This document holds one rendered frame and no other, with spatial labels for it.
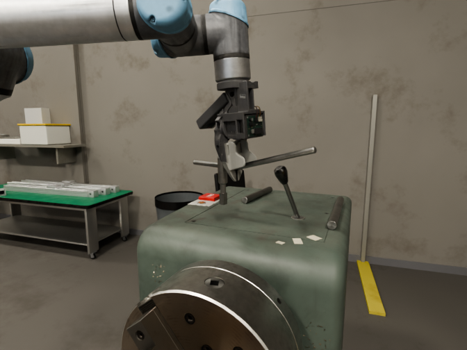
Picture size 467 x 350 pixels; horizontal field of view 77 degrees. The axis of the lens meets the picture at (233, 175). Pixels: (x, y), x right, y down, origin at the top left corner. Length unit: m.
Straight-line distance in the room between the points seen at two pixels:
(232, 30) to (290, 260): 0.46
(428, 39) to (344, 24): 0.80
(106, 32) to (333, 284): 0.57
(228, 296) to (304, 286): 0.17
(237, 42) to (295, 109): 2.82
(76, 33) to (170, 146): 3.38
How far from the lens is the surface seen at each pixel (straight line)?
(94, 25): 0.54
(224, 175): 0.68
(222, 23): 0.63
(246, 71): 0.62
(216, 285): 0.54
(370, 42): 3.52
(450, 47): 3.64
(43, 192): 4.43
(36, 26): 0.57
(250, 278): 0.56
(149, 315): 0.54
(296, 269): 0.60
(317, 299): 0.61
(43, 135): 4.52
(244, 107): 0.60
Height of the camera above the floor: 1.49
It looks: 9 degrees down
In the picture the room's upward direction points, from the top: straight up
